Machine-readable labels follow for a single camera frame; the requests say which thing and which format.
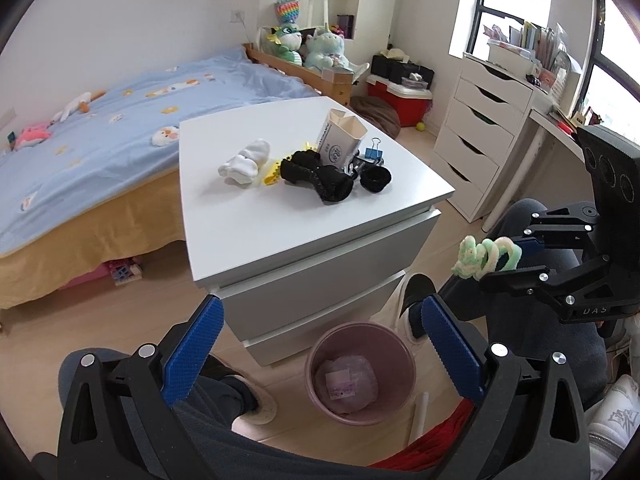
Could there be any white sock pair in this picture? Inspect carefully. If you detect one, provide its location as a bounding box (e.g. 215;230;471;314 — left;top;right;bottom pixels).
218;139;271;185

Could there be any green dragon plush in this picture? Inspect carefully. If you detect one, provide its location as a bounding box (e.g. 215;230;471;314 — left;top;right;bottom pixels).
264;23;303;66

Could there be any brown bean bag cushion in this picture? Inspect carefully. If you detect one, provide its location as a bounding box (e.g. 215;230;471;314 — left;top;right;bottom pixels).
349;96;401;139

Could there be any blue binder clip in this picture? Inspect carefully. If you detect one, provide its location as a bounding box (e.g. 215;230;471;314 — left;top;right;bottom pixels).
363;136;384;165

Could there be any pink trash bin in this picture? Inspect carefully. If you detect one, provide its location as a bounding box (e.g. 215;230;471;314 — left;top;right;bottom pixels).
305;322;416;427

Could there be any white goose plush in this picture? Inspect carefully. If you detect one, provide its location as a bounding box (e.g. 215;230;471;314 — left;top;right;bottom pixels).
50;90;105;125

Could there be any red cooler box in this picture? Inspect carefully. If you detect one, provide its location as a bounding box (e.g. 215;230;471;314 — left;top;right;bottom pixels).
366;75;433;128

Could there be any black camera module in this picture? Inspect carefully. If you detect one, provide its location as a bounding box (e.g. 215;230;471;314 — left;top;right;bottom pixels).
577;126;639;278

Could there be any mint unicorn plush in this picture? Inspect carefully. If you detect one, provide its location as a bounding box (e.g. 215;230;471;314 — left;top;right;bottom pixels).
304;27;350;72

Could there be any cream paper carton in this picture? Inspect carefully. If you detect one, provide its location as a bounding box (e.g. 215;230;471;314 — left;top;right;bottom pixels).
317;108;367;170

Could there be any black Y-shaped massager head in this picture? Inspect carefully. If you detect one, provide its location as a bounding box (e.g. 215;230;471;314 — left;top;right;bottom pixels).
345;155;384;179

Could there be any books and papers stack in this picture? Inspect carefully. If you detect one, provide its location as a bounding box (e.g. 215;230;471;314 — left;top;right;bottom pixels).
483;22;582;92

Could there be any pink shark plush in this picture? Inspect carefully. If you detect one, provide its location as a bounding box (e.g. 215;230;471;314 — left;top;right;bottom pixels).
14;124;52;151

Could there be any bed with blue blanket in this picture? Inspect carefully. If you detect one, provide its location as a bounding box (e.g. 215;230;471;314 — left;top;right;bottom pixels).
1;47;352;309

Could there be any black storage bag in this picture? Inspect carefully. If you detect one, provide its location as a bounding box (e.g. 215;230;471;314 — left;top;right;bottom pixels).
370;53;435;90

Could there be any white right slipper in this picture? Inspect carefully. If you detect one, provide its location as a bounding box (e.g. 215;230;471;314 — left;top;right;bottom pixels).
202;354;278;426

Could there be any green white fluffy scrunchie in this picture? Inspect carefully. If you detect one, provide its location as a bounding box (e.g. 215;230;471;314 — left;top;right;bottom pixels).
451;235;519;281

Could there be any white nightstand with drawers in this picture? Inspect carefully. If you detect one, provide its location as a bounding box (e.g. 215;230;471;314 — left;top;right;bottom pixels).
179;96;454;366

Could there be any pink tissue packet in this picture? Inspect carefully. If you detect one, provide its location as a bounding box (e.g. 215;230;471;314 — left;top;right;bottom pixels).
314;356;378;415

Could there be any white desk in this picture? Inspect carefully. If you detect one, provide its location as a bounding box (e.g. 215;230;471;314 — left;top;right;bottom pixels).
482;108;585;233

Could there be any white drawer unit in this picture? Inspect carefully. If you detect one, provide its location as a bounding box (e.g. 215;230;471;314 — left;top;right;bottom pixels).
431;54;534;222

